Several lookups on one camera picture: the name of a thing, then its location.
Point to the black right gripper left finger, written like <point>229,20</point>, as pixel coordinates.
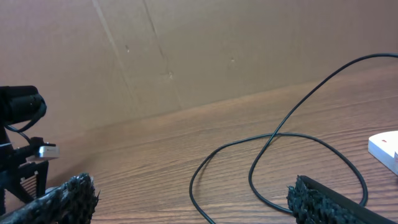
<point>72,202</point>

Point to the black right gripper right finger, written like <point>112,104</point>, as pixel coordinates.
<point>312,202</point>

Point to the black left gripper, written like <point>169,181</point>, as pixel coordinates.
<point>22,174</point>

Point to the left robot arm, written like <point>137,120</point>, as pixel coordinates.
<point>21,108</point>

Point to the white power strip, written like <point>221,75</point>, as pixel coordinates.
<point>383,147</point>

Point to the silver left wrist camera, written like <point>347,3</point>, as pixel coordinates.
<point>48,152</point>

